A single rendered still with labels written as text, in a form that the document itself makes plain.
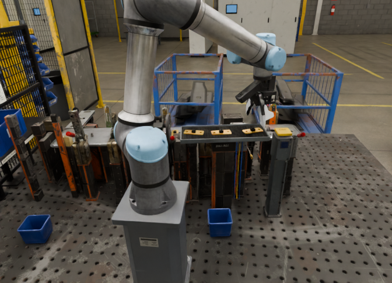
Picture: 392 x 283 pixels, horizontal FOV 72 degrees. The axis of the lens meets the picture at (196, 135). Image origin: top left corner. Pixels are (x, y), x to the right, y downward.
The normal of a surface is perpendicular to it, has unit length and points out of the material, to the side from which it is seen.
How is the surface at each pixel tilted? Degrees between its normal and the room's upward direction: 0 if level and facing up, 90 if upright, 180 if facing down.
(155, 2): 96
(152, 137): 8
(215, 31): 114
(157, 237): 90
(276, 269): 0
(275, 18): 90
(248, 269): 0
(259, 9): 90
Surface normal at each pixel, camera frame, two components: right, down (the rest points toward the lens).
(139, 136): 0.04, -0.84
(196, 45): -0.16, 0.44
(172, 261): 0.63, 0.33
